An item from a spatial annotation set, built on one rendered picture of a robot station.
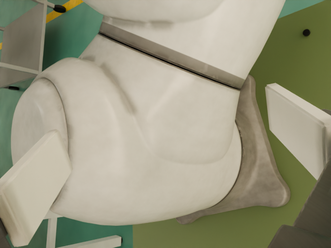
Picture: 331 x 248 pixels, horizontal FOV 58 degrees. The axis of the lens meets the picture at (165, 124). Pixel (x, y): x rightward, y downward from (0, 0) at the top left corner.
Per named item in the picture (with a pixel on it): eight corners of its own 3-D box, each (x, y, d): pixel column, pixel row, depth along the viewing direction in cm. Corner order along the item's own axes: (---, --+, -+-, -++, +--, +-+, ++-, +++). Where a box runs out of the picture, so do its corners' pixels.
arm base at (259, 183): (145, 125, 55) (121, 122, 51) (251, 70, 41) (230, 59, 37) (164, 228, 49) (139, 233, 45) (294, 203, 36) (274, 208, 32)
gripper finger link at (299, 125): (322, 124, 11) (343, 120, 11) (264, 84, 18) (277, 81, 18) (325, 191, 12) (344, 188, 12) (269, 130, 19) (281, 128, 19)
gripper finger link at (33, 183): (28, 246, 13) (13, 249, 13) (74, 169, 20) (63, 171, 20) (2, 188, 12) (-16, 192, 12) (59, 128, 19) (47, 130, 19)
